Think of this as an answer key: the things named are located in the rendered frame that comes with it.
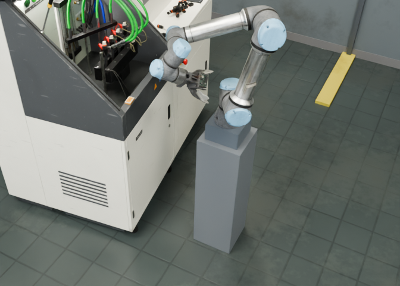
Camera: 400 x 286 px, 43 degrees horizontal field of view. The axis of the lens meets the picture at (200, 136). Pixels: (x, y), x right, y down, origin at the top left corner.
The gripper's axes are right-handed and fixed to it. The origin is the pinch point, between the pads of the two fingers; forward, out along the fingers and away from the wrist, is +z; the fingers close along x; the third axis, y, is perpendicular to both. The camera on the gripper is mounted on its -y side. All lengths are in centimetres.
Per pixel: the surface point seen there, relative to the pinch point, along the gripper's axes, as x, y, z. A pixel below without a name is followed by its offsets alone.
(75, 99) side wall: -14, -53, -39
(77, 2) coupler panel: 43, -83, -32
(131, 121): -19.2, -42.6, -11.0
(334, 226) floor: -59, -5, 127
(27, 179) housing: -59, -122, -24
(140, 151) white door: -33, -58, 9
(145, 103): -7.1, -48.4, -0.3
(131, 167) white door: -42, -55, 3
